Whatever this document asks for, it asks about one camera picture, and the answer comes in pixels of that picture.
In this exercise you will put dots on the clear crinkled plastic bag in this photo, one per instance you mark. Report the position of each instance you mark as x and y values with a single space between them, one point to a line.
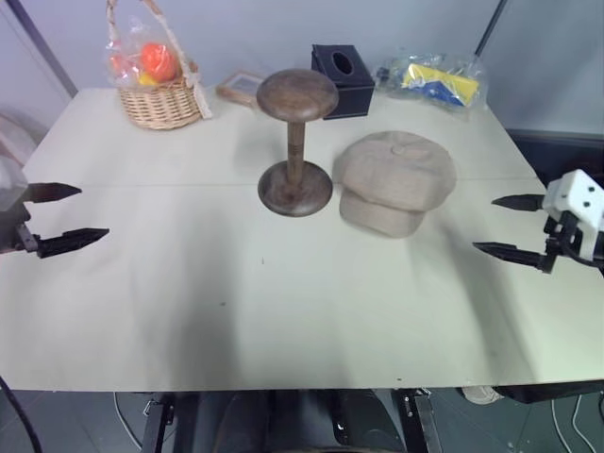
391 78

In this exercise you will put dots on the orange toy fruit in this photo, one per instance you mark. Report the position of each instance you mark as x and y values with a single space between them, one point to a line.
159 61

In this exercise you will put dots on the beige shoe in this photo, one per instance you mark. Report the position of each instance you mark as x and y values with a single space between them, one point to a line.
479 394

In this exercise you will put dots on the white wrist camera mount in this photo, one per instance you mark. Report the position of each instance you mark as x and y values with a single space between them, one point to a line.
10 184
578 198

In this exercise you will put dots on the black slanted pole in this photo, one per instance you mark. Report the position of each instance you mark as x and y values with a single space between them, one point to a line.
491 26

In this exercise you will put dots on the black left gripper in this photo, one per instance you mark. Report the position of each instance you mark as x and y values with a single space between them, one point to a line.
19 231

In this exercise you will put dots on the black tissue box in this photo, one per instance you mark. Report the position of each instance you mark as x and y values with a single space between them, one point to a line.
349 92

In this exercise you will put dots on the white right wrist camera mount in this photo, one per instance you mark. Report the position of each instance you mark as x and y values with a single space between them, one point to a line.
578 198

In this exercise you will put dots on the dark wooden hat stand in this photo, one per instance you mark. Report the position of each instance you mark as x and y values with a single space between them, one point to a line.
295 141

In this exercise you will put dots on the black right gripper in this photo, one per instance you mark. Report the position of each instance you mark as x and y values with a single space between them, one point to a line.
561 233

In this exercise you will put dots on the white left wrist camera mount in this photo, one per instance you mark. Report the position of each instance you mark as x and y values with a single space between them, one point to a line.
10 184

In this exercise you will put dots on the black cabinet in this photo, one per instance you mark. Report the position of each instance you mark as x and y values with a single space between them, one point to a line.
561 156

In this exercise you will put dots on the grey slanted post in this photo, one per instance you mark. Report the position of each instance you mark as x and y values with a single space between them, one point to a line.
45 45

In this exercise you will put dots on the yellow toy fruit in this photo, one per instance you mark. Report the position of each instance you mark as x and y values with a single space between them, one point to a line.
147 79

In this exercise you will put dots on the blue and yellow package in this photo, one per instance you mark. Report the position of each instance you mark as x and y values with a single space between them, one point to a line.
443 85

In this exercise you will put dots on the wooden picture frame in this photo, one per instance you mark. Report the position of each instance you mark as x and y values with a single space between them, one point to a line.
238 87

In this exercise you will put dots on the black table leg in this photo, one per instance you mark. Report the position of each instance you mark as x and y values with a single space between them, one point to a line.
420 424
156 424

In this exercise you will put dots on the beige newsboy cap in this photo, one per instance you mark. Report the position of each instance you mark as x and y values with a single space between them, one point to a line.
396 179

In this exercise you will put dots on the clear plastic fruit bag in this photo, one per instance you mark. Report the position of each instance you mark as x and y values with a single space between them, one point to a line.
120 61

